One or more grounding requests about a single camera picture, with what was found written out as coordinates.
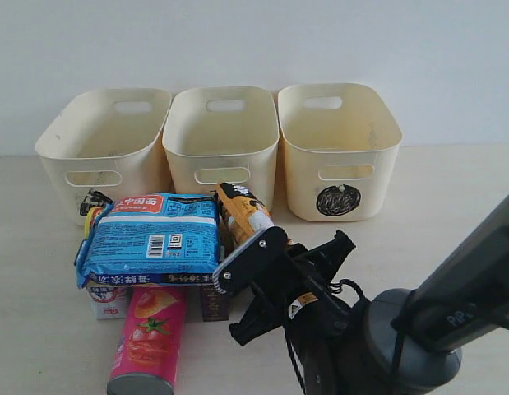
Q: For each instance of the right cream plastic bin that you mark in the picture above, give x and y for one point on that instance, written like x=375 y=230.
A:
x=340 y=144

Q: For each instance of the yellow Lays chips can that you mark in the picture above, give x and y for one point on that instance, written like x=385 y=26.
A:
x=91 y=217

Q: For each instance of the blue instant noodle packet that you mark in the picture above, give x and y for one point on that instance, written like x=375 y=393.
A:
x=157 y=239

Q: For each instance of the middle cream plastic bin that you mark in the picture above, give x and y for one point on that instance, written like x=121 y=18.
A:
x=223 y=134

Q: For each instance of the purple drink carton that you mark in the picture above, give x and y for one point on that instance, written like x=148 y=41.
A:
x=214 y=305

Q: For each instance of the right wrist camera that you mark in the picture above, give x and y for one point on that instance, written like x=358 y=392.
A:
x=249 y=260

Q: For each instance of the pink Lays chips can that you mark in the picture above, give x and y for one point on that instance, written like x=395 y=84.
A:
x=146 y=361

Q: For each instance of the blue white milk carton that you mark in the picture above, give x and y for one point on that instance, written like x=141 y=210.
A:
x=109 y=302

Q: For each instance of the orange snack bag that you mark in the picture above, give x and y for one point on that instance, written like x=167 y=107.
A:
x=243 y=213

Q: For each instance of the left cream plastic bin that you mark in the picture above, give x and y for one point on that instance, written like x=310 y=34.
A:
x=108 y=140

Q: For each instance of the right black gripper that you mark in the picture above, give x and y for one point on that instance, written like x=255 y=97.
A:
x=297 y=292

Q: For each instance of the cream plastic bin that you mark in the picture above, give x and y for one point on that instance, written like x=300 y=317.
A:
x=108 y=140
x=223 y=134
x=340 y=144

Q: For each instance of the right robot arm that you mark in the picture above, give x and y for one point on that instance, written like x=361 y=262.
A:
x=400 y=342

